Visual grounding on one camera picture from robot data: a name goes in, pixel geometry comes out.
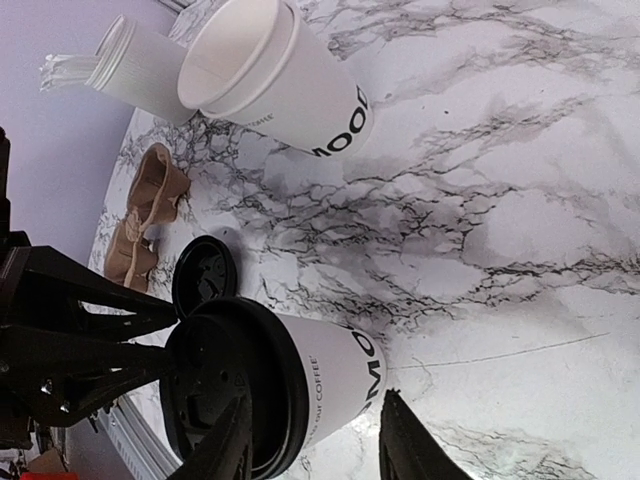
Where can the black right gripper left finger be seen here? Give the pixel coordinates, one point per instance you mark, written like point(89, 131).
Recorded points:
point(226, 450)

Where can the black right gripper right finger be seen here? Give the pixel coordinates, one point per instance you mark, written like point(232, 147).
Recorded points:
point(407, 451)

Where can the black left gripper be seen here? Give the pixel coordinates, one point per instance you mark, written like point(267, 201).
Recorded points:
point(49, 375)

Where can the white paper cup with print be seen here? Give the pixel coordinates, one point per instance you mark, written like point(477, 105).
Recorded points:
point(345, 373)

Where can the black plastic cup lid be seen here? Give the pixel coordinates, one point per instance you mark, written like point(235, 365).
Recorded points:
point(228, 347)

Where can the stack of white paper cups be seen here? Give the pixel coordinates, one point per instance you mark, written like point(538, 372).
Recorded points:
point(259, 65)

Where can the brown cardboard cup carrier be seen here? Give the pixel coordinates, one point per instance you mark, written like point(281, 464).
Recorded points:
point(152, 201)

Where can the white container with sachets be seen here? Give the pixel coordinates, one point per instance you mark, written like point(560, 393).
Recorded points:
point(132, 64)

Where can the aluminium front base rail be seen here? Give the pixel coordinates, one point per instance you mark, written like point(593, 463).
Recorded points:
point(138, 446)

